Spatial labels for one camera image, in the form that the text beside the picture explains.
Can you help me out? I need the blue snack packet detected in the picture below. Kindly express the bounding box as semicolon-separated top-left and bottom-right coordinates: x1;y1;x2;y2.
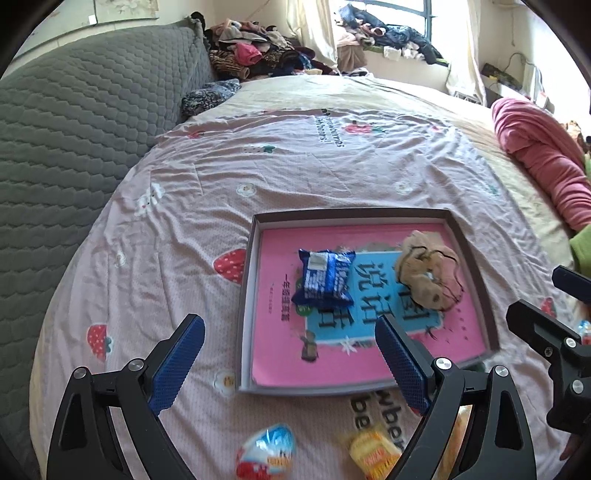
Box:
292;248;356;319

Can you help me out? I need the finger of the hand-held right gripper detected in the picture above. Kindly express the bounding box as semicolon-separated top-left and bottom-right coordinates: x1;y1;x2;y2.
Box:
505;300;591;435
551;265;591;306

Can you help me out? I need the grey shallow cardboard tray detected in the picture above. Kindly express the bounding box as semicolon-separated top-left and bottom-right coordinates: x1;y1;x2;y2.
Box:
235;209;502;398

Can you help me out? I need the orange translucent bottle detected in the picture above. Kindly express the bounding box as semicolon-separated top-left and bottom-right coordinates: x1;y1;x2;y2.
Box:
443;406;474;476

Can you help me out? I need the tan folded cloth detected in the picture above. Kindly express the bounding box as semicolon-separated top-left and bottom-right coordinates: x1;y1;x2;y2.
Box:
337;44;368;72

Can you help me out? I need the grey quilted headboard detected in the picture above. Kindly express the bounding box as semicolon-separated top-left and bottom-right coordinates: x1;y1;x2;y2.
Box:
0;21;215;462

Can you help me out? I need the egg-shaped candy packet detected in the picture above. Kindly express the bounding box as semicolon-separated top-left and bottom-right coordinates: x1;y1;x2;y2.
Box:
235;424;298;480

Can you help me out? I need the cream curtain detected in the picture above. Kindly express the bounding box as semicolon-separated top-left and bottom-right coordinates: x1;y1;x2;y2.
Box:
445;0;488;104
285;0;340;70

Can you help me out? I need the green pillow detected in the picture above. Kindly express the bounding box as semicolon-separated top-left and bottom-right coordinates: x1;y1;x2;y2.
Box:
569;152;591;273

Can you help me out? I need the window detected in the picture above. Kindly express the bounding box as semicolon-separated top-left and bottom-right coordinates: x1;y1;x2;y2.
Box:
330;0;467;65

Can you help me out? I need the dark patterned pillow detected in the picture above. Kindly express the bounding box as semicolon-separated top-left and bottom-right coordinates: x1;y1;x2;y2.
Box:
181;78;241;121

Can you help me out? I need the pink blanket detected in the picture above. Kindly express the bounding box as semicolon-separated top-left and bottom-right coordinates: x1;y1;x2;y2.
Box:
490;97;591;232

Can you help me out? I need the tan plush toy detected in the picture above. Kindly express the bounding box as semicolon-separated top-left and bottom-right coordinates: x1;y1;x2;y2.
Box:
398;230;465;311

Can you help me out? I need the black power strip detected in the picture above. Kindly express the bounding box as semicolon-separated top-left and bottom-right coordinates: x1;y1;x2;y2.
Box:
481;62;522;88

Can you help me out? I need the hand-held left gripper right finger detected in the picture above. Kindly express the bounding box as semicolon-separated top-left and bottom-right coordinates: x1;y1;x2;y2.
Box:
374;318;539;480

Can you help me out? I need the floral wall painting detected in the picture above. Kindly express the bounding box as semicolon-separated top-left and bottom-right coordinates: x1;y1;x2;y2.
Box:
92;0;155;24

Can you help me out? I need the yellow snack packet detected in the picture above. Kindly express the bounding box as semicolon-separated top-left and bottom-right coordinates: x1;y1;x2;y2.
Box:
346;427;407;480

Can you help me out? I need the pile of mixed clothes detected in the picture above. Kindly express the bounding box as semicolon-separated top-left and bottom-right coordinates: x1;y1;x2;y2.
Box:
189;11;340;84

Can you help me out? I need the clothes heap on windowsill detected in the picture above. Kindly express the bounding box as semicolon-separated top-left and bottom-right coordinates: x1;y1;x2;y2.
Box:
335;4;448;68

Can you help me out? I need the pink strawberry printed bedsheet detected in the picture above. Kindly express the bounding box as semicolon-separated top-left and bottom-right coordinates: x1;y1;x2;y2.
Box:
30;108;578;480

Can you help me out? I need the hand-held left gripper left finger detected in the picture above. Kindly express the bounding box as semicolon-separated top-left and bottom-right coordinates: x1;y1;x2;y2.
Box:
46;313;206;480

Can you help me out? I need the pink children's book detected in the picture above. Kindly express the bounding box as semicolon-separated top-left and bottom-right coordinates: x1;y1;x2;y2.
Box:
252;224;490;388

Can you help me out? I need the beige bed sheet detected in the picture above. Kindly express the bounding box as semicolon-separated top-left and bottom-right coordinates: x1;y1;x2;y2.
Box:
231;74;573;264

